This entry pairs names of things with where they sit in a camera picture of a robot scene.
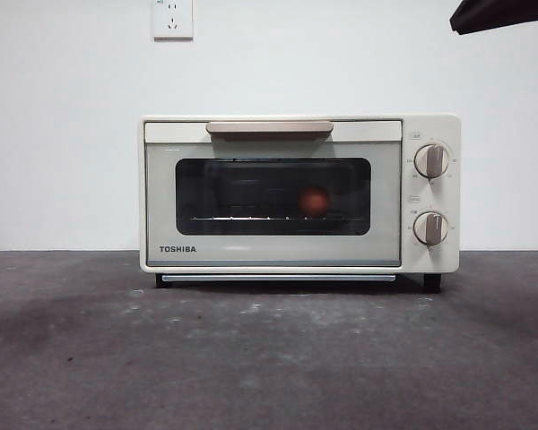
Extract brown egg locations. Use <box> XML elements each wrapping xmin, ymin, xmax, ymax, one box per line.
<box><xmin>298</xmin><ymin>185</ymin><xmax>329</xmax><ymax>215</ymax></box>

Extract glass oven door with handle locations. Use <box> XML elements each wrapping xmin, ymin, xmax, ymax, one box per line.
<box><xmin>143</xmin><ymin>118</ymin><xmax>404</xmax><ymax>269</ymax></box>

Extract cream and beige oven knob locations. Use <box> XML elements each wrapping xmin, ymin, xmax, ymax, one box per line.
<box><xmin>412</xmin><ymin>211</ymin><xmax>449</xmax><ymax>246</ymax></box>
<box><xmin>413</xmin><ymin>142</ymin><xmax>451</xmax><ymax>179</ymax></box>

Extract cream Toshiba toaster oven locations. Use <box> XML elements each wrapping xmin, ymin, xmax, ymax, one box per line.
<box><xmin>138</xmin><ymin>112</ymin><xmax>461</xmax><ymax>295</ymax></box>

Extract silver oven crumb tray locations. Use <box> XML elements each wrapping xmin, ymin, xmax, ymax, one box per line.
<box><xmin>161</xmin><ymin>274</ymin><xmax>396</xmax><ymax>283</ymax></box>

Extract white wall socket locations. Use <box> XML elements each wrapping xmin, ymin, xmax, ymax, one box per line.
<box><xmin>152</xmin><ymin>0</ymin><xmax>195</xmax><ymax>41</ymax></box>

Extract chrome wire oven rack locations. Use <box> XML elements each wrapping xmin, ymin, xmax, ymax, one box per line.
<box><xmin>190</xmin><ymin>215</ymin><xmax>369</xmax><ymax>224</ymax></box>

